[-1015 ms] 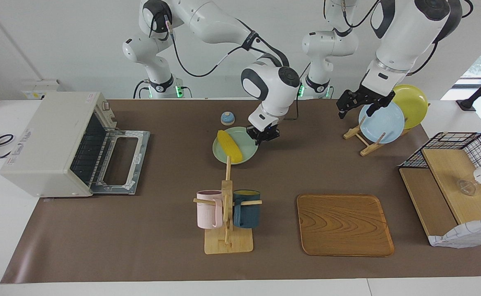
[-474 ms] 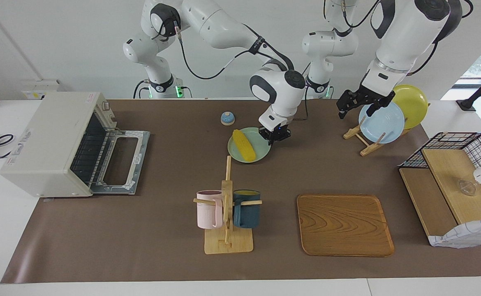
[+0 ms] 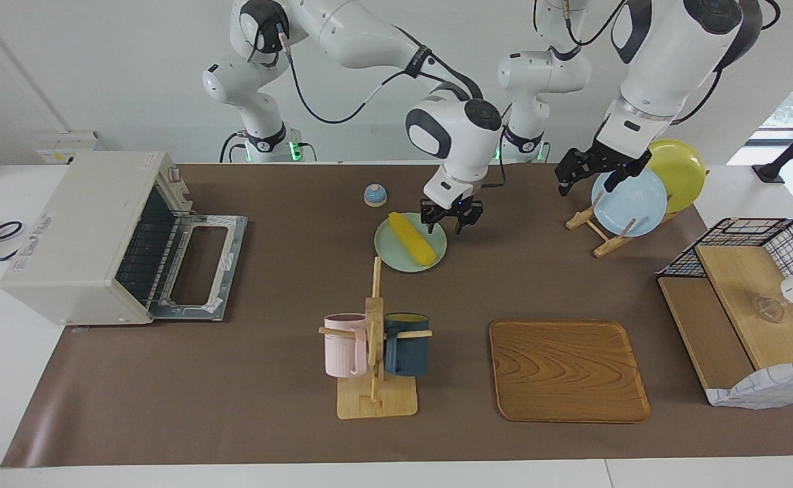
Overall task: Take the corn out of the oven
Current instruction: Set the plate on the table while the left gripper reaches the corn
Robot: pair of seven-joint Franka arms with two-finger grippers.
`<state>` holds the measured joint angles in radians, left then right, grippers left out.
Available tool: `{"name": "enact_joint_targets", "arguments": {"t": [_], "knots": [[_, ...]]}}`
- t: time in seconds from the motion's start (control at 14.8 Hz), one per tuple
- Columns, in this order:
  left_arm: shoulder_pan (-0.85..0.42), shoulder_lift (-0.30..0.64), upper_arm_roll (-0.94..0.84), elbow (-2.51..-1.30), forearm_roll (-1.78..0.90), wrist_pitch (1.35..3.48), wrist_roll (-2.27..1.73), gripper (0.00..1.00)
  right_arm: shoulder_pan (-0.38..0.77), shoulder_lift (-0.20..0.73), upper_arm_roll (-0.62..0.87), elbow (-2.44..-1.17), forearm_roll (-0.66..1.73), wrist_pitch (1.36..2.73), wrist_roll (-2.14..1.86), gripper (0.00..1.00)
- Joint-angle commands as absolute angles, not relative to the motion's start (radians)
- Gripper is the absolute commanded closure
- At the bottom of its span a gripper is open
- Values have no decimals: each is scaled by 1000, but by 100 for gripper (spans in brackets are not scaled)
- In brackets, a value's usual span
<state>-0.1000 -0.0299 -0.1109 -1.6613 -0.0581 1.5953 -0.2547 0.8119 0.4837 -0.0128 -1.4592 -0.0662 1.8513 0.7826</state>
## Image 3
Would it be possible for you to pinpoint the yellow corn cob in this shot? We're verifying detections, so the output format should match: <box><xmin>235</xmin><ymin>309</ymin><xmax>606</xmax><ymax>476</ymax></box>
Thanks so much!
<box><xmin>388</xmin><ymin>212</ymin><xmax>436</xmax><ymax>267</ymax></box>

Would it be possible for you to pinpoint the pale green plate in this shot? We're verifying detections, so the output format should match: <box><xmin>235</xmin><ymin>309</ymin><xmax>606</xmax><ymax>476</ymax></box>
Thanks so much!
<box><xmin>374</xmin><ymin>212</ymin><xmax>448</xmax><ymax>273</ymax></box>

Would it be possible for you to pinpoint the glass oven door with handle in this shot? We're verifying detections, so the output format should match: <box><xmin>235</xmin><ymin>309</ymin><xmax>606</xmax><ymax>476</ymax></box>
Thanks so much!
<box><xmin>149</xmin><ymin>213</ymin><xmax>248</xmax><ymax>321</ymax></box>

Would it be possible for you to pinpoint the white toaster oven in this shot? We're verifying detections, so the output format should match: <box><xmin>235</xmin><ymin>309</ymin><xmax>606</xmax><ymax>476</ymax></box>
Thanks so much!
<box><xmin>0</xmin><ymin>150</ymin><xmax>194</xmax><ymax>326</ymax></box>

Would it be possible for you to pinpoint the light blue plate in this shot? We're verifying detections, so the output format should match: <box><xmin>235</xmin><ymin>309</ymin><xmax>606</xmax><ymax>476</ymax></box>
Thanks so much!
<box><xmin>590</xmin><ymin>168</ymin><xmax>668</xmax><ymax>238</ymax></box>

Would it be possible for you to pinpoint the wooden plate rack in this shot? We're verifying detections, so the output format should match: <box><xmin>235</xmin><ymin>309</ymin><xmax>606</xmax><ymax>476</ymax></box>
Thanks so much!
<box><xmin>566</xmin><ymin>169</ymin><xmax>709</xmax><ymax>258</ymax></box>

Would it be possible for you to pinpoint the yellow plate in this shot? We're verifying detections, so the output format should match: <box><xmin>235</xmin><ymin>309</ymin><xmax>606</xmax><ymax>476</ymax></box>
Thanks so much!
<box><xmin>647</xmin><ymin>139</ymin><xmax>707</xmax><ymax>214</ymax></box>

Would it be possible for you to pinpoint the dark blue mug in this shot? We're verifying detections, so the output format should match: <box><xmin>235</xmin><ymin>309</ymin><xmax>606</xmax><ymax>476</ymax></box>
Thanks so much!
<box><xmin>384</xmin><ymin>312</ymin><xmax>430</xmax><ymax>378</ymax></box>

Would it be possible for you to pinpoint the pink mug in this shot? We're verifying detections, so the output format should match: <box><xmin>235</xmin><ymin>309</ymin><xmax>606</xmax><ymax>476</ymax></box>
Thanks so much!
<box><xmin>323</xmin><ymin>313</ymin><xmax>368</xmax><ymax>378</ymax></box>

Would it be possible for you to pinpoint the wooden tray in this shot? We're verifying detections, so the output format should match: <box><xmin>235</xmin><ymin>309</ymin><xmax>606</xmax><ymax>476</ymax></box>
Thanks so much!
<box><xmin>489</xmin><ymin>320</ymin><xmax>651</xmax><ymax>424</ymax></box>

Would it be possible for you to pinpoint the wooden mug tree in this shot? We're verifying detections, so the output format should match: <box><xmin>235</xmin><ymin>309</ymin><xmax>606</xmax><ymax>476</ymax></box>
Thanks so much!
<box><xmin>319</xmin><ymin>256</ymin><xmax>433</xmax><ymax>420</ymax></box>

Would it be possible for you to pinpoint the clear glass cup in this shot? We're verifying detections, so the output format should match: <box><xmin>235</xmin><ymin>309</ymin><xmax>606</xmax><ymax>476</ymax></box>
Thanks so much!
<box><xmin>754</xmin><ymin>296</ymin><xmax>788</xmax><ymax>324</ymax></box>

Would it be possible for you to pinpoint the brown table mat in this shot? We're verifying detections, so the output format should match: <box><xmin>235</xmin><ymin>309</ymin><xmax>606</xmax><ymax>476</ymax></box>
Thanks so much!
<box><xmin>0</xmin><ymin>163</ymin><xmax>793</xmax><ymax>468</ymax></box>

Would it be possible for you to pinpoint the white checkered cloth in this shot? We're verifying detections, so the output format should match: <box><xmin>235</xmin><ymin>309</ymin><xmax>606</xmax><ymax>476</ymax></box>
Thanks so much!
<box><xmin>705</xmin><ymin>357</ymin><xmax>793</xmax><ymax>410</ymax></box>

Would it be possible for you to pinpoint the black wire basket frame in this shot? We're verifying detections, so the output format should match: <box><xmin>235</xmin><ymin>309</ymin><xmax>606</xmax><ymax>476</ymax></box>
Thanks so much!
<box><xmin>657</xmin><ymin>218</ymin><xmax>793</xmax><ymax>340</ymax></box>

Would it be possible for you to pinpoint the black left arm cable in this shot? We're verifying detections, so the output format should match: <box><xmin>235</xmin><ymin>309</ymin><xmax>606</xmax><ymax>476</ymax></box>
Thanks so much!
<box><xmin>671</xmin><ymin>64</ymin><xmax>724</xmax><ymax>126</ymax></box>

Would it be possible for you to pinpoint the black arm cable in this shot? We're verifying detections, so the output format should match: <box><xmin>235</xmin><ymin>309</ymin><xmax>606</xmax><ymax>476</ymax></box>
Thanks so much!
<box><xmin>671</xmin><ymin>64</ymin><xmax>724</xmax><ymax>126</ymax></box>
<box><xmin>274</xmin><ymin>20</ymin><xmax>485</xmax><ymax>126</ymax></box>

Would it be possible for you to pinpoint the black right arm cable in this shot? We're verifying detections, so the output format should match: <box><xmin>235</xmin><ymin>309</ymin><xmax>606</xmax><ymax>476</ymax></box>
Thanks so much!
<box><xmin>274</xmin><ymin>20</ymin><xmax>485</xmax><ymax>126</ymax></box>

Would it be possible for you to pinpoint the metal oven wire rack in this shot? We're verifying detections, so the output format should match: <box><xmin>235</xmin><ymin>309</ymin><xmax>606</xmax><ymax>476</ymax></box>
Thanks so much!
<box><xmin>115</xmin><ymin>186</ymin><xmax>190</xmax><ymax>306</ymax></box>

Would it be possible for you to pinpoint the white wall box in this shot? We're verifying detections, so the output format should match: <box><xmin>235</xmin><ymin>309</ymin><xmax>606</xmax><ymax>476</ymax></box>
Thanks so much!
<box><xmin>34</xmin><ymin>131</ymin><xmax>107</xmax><ymax>153</ymax></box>

